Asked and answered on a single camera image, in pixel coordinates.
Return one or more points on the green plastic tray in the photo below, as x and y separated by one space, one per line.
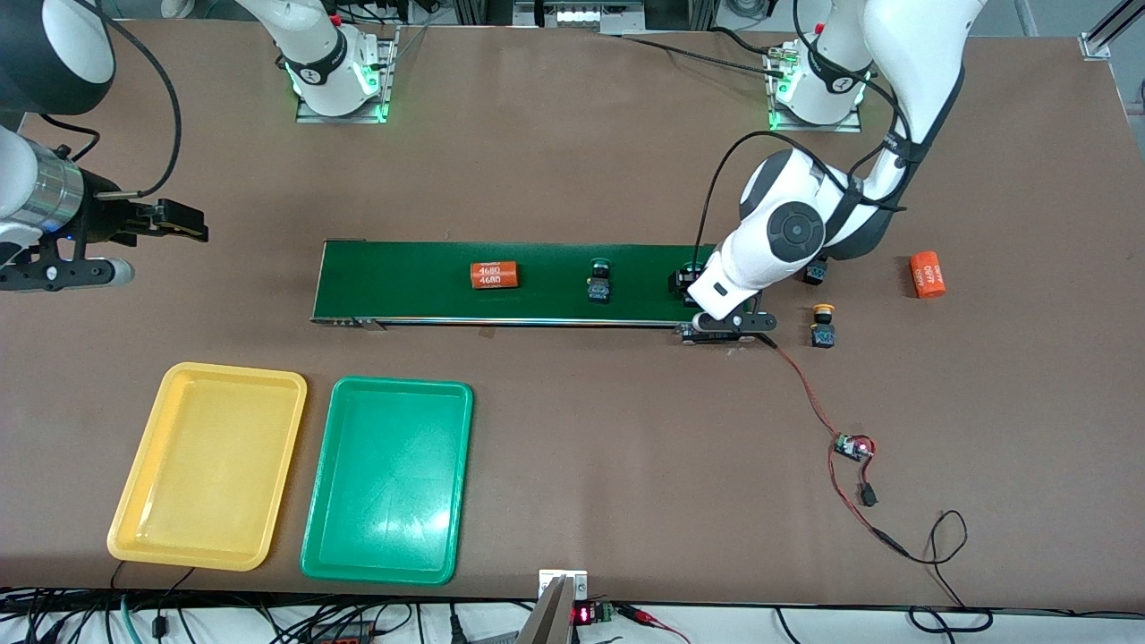
385 483

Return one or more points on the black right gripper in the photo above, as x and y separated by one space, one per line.
106 218

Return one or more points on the aluminium frame post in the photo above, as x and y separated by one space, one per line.
465 9
702 11

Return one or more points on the black inline connector lead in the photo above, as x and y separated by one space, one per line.
867 495

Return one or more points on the aluminium frame profile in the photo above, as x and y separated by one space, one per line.
1096 45

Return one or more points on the yellow plastic tray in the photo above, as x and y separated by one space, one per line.
206 465

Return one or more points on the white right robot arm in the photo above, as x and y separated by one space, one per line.
313 63

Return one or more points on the green conveyor belt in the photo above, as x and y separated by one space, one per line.
537 282

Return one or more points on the white metal bracket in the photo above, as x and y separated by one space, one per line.
577 581

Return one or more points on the red alligator clip lead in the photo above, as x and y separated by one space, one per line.
653 619

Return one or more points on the aluminium right arm base plate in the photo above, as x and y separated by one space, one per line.
390 72

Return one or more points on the yellow push button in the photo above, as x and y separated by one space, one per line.
815 271
823 326

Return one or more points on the orange 4680 cylinder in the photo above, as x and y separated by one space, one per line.
495 275
928 275

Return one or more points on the small controller circuit board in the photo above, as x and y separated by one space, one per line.
852 446

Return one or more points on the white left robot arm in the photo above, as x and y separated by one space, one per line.
796 228

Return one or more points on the green push button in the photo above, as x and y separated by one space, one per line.
599 282
696 284

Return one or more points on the aluminium left arm base plate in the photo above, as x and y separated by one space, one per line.
814 127

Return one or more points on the grey metal pole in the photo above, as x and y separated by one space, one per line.
546 622

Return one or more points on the red LED display module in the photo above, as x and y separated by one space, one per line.
590 614

